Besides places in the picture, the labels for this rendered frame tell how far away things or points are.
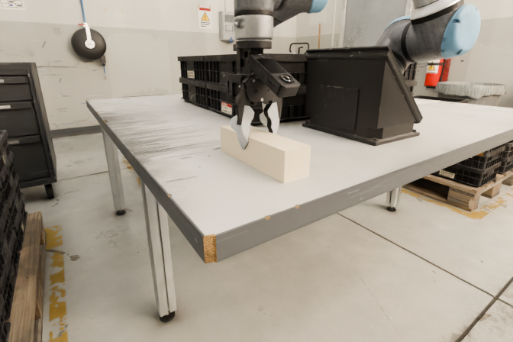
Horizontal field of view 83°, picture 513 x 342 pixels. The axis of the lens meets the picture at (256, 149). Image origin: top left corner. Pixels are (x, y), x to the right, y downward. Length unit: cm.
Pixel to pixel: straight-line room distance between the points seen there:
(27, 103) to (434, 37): 211
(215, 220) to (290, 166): 18
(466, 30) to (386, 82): 22
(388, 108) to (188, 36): 403
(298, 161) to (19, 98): 197
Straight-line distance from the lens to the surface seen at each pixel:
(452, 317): 143
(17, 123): 230
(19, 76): 226
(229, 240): 39
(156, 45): 446
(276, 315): 124
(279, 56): 97
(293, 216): 44
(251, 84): 57
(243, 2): 58
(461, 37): 89
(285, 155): 50
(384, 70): 77
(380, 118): 79
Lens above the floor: 91
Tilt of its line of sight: 17 degrees down
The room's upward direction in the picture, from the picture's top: straight up
